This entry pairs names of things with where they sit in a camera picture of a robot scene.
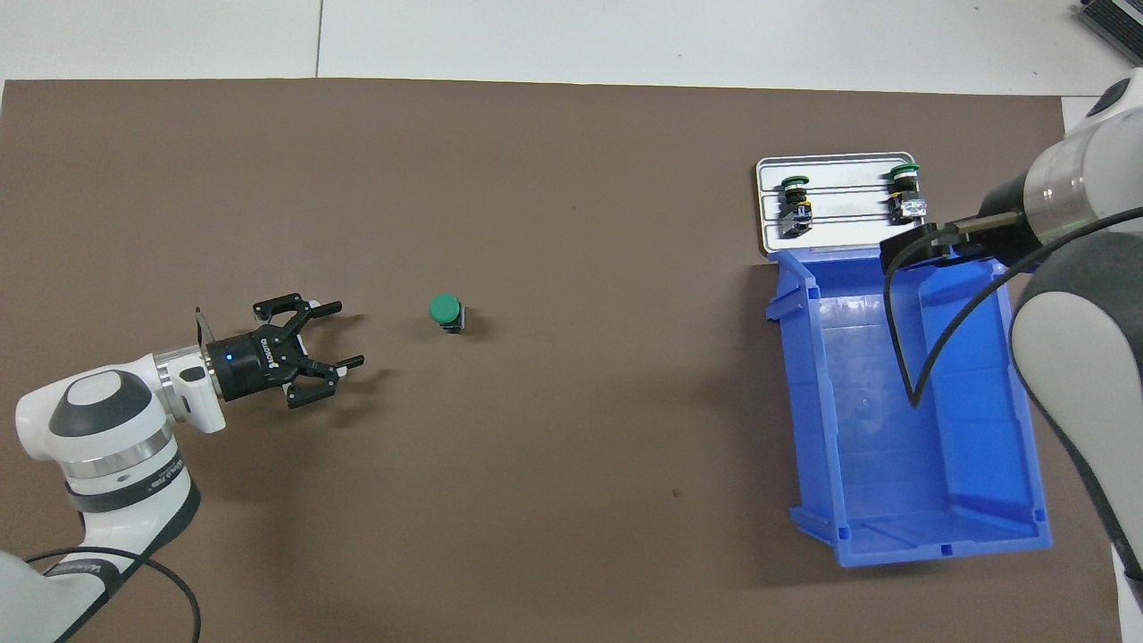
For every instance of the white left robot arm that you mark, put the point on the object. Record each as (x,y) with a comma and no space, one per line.
(98,446)

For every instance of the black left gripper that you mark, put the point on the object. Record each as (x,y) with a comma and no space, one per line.
(254,357)

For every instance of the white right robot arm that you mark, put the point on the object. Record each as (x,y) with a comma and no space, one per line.
(1072,357)

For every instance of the green push button switch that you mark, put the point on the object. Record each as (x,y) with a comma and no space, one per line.
(444,309)
(794,205)
(905,192)

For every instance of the grey ribbed device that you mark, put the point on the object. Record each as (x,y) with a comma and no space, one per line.
(1116,18)

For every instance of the blue plastic storage bin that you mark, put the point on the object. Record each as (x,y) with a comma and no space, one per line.
(893,464)

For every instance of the silver metal tray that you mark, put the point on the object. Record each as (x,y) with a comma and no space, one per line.
(848,232)

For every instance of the brown table mat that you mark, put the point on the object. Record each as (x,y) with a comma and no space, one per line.
(536,491)

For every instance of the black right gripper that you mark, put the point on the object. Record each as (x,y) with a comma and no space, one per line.
(1005,246)

